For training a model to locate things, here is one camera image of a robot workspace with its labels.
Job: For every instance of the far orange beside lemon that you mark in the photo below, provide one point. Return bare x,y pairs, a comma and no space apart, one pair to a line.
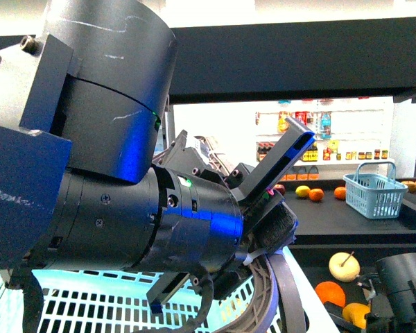
316,195

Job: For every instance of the black upper shelf board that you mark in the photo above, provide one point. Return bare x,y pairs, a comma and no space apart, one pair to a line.
308,60

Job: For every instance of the white retail wall shelf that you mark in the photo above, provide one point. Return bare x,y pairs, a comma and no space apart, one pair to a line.
347,133

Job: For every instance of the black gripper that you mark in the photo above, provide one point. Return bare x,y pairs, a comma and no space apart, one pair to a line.
265,218

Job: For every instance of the far orange near basket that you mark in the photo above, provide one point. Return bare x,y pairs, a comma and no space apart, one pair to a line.
340,193

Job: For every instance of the yellow lemon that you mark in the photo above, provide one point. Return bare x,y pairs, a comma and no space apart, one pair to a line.
302,191
355,314

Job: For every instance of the far dark red apple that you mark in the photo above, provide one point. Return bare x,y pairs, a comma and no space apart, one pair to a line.
280,188

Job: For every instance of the white pear with stem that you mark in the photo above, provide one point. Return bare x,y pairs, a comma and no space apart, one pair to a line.
344,266

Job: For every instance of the dark robot arm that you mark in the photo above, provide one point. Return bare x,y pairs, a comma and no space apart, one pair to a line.
81,106

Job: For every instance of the small orange tangerine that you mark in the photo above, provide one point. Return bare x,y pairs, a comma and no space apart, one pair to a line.
332,292

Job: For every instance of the second dark robot arm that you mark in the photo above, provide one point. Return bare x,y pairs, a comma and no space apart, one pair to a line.
392,307

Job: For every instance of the light blue shopping basket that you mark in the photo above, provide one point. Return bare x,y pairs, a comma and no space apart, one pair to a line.
373,195

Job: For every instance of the black front fruit tray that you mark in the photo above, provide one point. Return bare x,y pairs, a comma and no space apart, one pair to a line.
353,291

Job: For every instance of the teal plastic basket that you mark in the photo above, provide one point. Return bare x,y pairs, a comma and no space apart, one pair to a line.
111,301

